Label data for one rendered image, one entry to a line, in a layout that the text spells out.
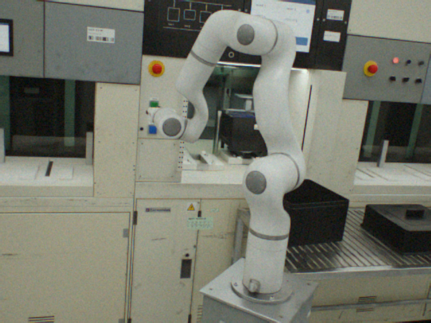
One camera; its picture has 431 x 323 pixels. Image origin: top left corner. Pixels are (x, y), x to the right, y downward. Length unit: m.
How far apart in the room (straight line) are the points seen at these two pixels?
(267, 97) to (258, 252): 0.45
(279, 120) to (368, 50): 1.00
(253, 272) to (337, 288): 1.18
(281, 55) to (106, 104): 0.83
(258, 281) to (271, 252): 0.10
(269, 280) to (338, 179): 0.99
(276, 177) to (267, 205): 0.09
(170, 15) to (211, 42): 0.53
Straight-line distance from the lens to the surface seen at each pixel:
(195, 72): 1.43
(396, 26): 2.31
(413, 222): 2.01
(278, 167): 1.26
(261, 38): 1.24
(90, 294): 2.19
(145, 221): 2.05
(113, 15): 1.87
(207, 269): 2.22
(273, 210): 1.30
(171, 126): 1.49
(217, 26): 1.38
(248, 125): 2.37
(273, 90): 1.28
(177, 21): 1.91
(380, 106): 2.86
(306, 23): 2.08
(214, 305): 1.43
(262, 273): 1.40
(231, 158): 2.39
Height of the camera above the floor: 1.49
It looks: 15 degrees down
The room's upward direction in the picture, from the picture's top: 6 degrees clockwise
